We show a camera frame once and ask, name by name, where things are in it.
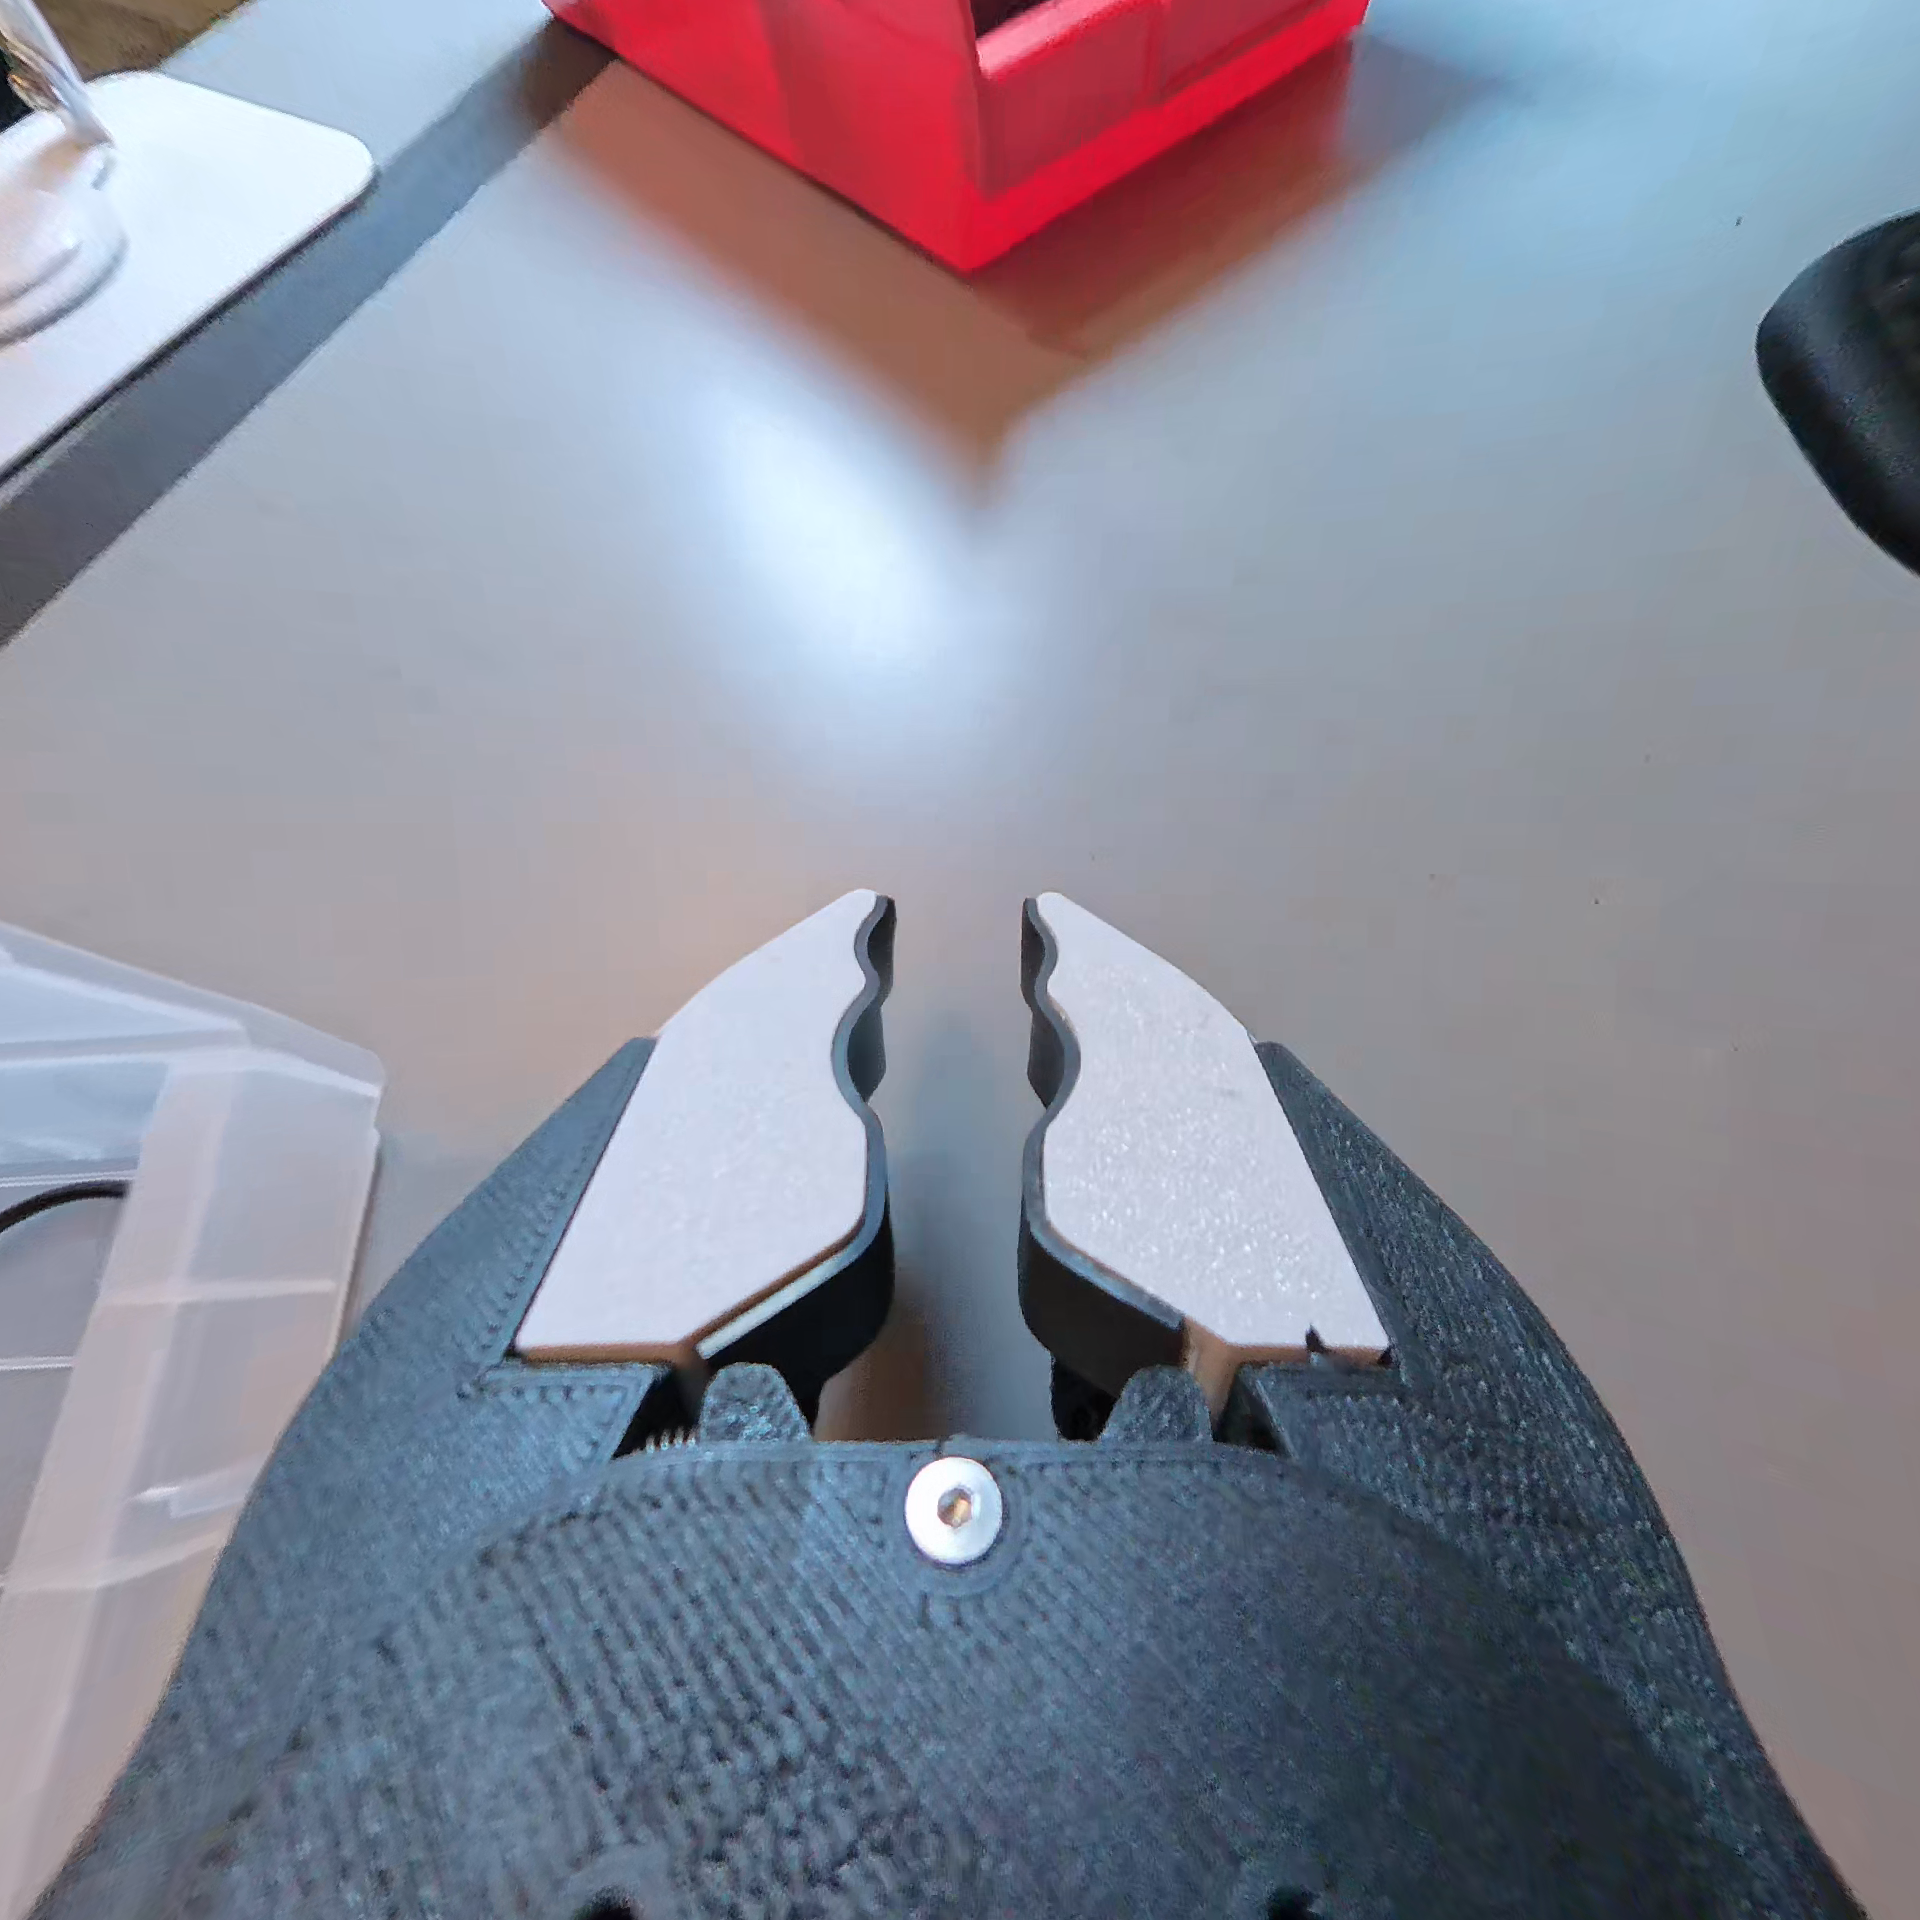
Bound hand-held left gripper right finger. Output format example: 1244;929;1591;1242
1019;892;1395;1427

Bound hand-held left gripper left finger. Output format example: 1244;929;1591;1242
513;886;898;1427

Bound clear plastic organizer box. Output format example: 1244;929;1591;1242
0;921;385;1834

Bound red plastic bin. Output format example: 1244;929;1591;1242
545;0;1369;274

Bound black mesh cushion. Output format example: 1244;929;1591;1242
1755;211;1920;579

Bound thin black cable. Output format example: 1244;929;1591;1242
0;1181;129;1242

